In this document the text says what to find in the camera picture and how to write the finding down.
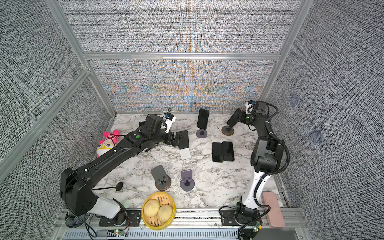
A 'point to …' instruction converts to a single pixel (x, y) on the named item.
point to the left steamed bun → (151, 207)
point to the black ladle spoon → (118, 187)
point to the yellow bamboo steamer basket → (153, 222)
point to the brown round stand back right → (226, 131)
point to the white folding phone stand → (185, 154)
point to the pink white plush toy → (111, 140)
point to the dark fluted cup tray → (71, 221)
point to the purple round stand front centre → (187, 183)
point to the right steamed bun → (164, 213)
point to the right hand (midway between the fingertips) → (239, 116)
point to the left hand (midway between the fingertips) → (177, 134)
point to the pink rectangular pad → (274, 216)
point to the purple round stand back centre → (201, 133)
